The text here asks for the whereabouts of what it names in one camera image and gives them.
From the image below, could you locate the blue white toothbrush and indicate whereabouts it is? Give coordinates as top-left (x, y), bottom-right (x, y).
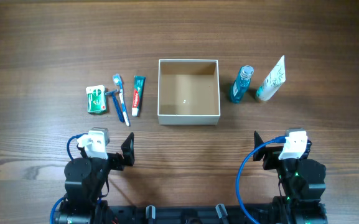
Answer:
top-left (113, 73), bottom-right (130, 126)

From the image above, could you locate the green Dettol soap bar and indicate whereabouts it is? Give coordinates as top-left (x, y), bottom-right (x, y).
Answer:
top-left (86, 85), bottom-right (106, 114)

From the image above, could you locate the blue camera cable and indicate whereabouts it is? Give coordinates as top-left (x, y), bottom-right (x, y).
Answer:
top-left (49, 133), bottom-right (88, 224)
top-left (235, 135), bottom-right (287, 224)

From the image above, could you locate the white conditioner tube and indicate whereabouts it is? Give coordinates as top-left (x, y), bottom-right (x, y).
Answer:
top-left (256, 55), bottom-right (286, 101)

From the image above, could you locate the blue left camera cable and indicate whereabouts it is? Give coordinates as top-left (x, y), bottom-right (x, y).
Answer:
top-left (49, 133), bottom-right (88, 224)

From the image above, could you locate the blue mouthwash bottle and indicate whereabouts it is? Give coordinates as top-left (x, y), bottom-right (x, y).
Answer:
top-left (230, 65), bottom-right (254, 103)

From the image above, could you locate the blue right camera cable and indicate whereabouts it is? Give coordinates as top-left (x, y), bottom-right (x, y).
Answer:
top-left (235, 135), bottom-right (287, 224)

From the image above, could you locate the Colgate toothpaste tube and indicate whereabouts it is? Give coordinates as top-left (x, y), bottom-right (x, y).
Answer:
top-left (131, 75), bottom-right (146, 117)

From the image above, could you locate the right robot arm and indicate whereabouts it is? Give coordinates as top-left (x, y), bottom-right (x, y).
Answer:
top-left (246, 141), bottom-right (328, 224)

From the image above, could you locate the blue disposable razor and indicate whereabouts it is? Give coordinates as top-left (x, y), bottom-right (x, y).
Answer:
top-left (105, 90), bottom-right (124, 123)

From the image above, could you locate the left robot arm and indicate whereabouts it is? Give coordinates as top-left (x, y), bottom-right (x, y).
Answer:
top-left (49, 128), bottom-right (135, 224)

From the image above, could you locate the white open cardboard box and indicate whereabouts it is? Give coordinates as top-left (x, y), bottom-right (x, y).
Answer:
top-left (157, 59), bottom-right (221, 125)

